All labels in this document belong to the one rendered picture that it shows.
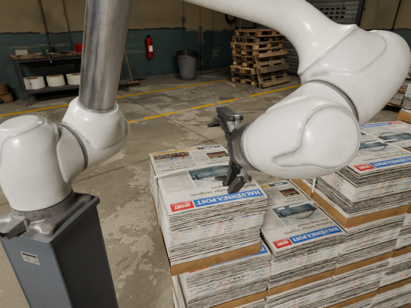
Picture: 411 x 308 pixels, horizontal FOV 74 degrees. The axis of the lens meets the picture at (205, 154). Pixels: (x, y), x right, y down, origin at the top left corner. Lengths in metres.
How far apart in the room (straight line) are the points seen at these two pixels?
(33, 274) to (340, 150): 0.88
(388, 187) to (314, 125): 0.84
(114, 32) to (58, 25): 6.34
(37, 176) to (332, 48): 0.68
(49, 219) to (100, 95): 0.36
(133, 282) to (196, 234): 1.23
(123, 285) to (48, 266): 1.09
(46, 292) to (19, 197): 0.34
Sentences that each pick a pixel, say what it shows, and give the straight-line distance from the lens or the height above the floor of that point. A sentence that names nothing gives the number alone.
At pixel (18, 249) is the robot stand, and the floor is 0.93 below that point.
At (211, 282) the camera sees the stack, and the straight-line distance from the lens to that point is 0.92.
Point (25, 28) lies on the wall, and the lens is 7.06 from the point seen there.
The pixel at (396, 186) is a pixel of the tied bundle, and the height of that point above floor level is 0.97.
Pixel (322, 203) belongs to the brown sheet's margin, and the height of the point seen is 0.86.
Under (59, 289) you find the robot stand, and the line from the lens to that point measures 0.97.
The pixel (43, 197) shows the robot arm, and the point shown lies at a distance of 0.81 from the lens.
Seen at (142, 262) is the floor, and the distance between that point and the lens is 2.05.
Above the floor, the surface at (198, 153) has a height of 1.06.
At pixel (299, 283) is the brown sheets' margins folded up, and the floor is 0.63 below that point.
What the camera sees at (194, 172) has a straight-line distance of 0.86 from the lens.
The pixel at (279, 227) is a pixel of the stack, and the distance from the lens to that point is 1.04.
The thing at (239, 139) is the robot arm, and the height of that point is 1.32.
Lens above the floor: 1.49
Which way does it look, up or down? 26 degrees down
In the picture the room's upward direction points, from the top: straight up
